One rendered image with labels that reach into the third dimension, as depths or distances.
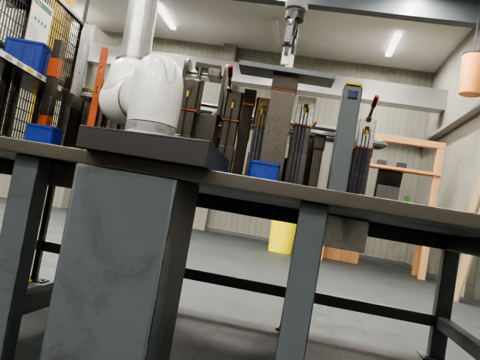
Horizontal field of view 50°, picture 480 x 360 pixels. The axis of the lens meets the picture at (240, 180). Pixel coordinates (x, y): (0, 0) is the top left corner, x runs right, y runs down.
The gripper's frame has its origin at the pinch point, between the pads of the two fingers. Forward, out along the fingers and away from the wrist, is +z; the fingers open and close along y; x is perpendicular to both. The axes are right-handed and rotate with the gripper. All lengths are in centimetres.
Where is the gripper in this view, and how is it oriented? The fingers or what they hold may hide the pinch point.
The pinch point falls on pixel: (287, 61)
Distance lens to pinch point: 206.4
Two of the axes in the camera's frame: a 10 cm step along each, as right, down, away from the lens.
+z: -1.7, 9.8, -0.5
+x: -9.6, -1.5, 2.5
